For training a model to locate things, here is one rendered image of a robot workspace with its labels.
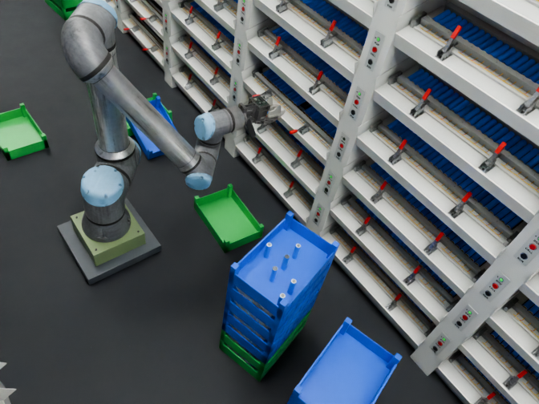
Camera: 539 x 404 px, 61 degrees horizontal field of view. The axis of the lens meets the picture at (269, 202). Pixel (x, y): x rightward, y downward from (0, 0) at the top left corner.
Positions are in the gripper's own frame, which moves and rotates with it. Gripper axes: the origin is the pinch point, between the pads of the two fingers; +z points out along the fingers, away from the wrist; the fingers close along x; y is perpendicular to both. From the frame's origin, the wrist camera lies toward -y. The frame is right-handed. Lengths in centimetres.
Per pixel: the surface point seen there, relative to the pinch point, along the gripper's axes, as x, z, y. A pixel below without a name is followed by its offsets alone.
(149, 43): 141, 14, -48
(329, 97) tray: -13.2, 11.2, 12.1
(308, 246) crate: -54, -26, -12
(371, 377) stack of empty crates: -95, -29, -28
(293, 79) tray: 3.5, 7.0, 10.5
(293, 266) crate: -57, -35, -12
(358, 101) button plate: -30.1, 5.3, 22.8
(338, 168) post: -31.8, 7.4, -7.7
